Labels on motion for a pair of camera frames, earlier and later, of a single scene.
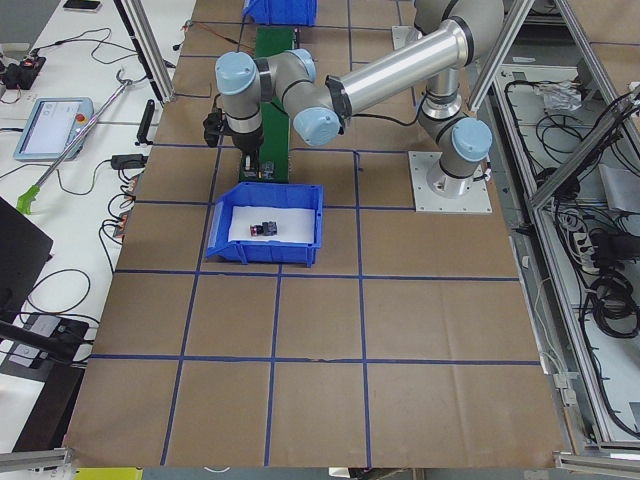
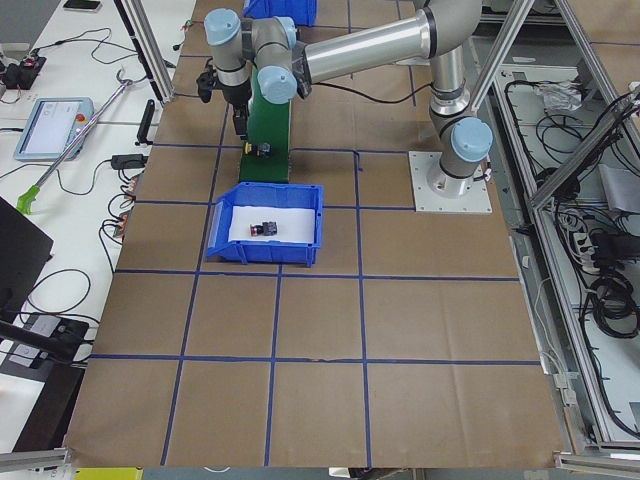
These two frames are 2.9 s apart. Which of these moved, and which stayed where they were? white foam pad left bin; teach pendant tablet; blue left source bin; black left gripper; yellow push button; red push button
Moved: yellow push button; black left gripper
Stayed: blue left source bin; teach pendant tablet; white foam pad left bin; red push button
